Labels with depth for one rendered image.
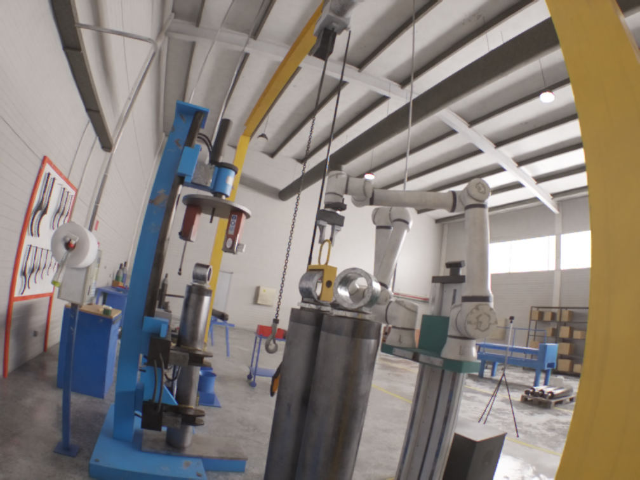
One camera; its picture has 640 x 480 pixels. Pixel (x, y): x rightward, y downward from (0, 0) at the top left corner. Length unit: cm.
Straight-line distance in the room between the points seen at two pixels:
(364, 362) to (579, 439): 79
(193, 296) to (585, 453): 247
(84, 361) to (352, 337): 330
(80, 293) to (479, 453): 265
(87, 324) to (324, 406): 311
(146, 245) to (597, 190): 257
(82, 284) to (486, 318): 232
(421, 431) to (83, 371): 332
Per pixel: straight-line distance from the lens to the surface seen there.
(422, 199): 175
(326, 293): 146
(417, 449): 229
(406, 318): 206
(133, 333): 268
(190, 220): 278
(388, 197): 173
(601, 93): 72
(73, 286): 243
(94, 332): 392
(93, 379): 405
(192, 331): 264
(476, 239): 161
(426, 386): 216
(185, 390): 274
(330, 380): 118
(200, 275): 265
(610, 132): 68
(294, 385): 147
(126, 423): 290
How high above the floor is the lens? 150
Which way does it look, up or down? 11 degrees up
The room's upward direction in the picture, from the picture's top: 10 degrees clockwise
